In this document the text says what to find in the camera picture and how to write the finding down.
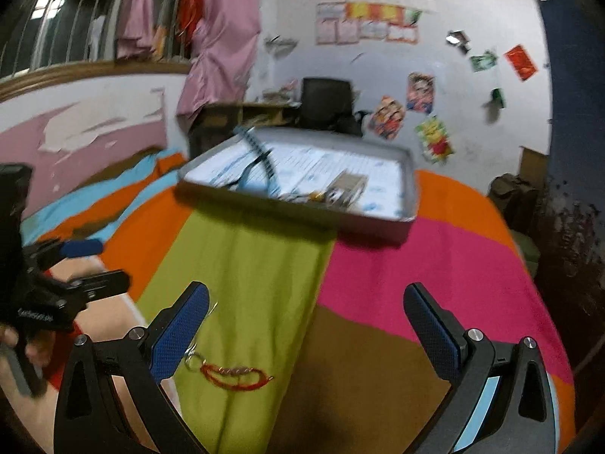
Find pink curtain left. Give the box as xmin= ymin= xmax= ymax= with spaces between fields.
xmin=116 ymin=0 xmax=154 ymax=59

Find pink curtain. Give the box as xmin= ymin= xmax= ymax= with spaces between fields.
xmin=176 ymin=0 xmax=262 ymax=120
xmin=116 ymin=0 xmax=154 ymax=59

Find grey shallow tray box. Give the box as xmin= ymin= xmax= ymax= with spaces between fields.
xmin=178 ymin=126 xmax=418 ymax=246

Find pink curtain right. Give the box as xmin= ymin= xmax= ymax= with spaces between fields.
xmin=176 ymin=0 xmax=262 ymax=120

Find window metal bars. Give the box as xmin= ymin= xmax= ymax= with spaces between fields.
xmin=1 ymin=0 xmax=195 ymax=80

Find colourful patchwork bed sheet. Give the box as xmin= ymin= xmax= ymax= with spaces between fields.
xmin=33 ymin=152 xmax=575 ymax=453

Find anime character poster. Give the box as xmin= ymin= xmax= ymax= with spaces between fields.
xmin=406 ymin=72 xmax=435 ymax=115

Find certificates on wall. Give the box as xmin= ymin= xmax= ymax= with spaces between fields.
xmin=315 ymin=0 xmax=437 ymax=45

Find black office chair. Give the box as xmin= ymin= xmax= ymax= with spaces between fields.
xmin=296 ymin=77 xmax=370 ymax=137

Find wooden headboard rail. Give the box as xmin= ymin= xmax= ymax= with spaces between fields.
xmin=0 ymin=59 xmax=191 ymax=103

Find blue patterned hanging cloth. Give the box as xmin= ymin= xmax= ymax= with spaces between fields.
xmin=539 ymin=0 xmax=604 ymax=322

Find dark bag on floor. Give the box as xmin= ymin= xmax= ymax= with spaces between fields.
xmin=488 ymin=173 xmax=539 ymax=234

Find wooden desk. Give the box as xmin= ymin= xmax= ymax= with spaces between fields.
xmin=187 ymin=103 xmax=298 ymax=159

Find beige hair claw clip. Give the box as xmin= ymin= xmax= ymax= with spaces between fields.
xmin=324 ymin=170 xmax=368 ymax=209

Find green photo on wall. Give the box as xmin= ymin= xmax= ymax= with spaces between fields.
xmin=470 ymin=50 xmax=498 ymax=73

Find person's left hand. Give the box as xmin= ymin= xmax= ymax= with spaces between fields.
xmin=0 ymin=324 xmax=55 ymax=368

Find dark photos on wall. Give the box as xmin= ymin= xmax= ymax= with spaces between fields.
xmin=445 ymin=30 xmax=471 ymax=54

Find yellow bear poster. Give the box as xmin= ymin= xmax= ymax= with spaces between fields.
xmin=414 ymin=115 xmax=454 ymax=164

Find red paper on wall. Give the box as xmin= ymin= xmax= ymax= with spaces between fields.
xmin=504 ymin=44 xmax=537 ymax=82

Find metal wall shelf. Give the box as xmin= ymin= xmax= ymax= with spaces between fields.
xmin=264 ymin=35 xmax=298 ymax=59

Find red braided bead bracelet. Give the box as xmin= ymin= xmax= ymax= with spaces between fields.
xmin=200 ymin=362 xmax=276 ymax=393

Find cartoon family poster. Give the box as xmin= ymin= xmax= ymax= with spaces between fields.
xmin=367 ymin=95 xmax=405 ymax=140

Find brown hair tie yellow bead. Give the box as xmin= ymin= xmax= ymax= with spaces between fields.
xmin=280 ymin=191 xmax=327 ymax=204

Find green wall hook item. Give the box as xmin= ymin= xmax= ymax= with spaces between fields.
xmin=490 ymin=87 xmax=506 ymax=110

